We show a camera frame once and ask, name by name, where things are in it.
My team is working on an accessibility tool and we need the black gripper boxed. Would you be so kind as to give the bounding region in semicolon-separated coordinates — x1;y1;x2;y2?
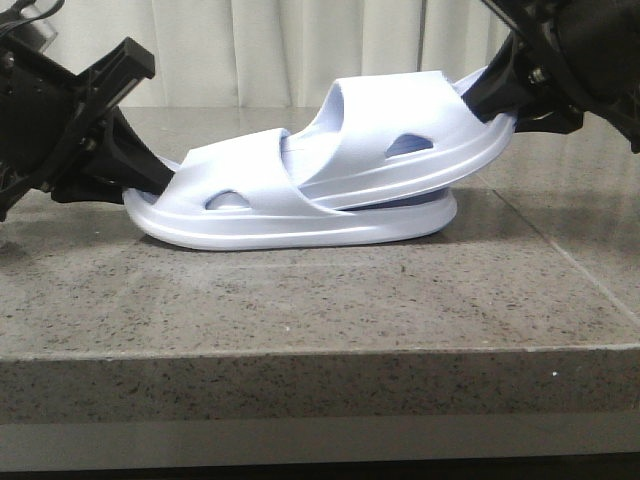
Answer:
1;1;173;214
462;0;639;152

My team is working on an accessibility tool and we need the light blue slipper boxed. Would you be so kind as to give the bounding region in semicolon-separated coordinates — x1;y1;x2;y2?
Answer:
123;129;457;251
281;71;516;209

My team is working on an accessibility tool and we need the white pleated curtain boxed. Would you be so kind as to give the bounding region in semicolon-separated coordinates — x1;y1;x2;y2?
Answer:
48;1;508;107

